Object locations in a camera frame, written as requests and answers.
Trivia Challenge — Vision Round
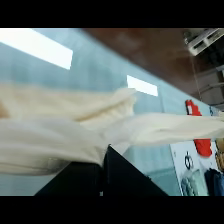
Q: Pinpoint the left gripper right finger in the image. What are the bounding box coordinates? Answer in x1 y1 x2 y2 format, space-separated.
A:
102 144 169 197

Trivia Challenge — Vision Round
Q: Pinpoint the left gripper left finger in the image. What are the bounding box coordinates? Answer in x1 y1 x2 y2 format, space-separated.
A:
34 161 105 197

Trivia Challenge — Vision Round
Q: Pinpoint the cream shirt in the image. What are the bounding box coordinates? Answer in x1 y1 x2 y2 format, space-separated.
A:
0 81 224 177

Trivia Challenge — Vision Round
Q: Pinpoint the red garment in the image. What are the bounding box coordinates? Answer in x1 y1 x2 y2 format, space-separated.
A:
185 98 214 158

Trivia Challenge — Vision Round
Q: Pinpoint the dark blue garment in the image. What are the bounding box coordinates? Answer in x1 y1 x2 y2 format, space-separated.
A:
203 167 224 197

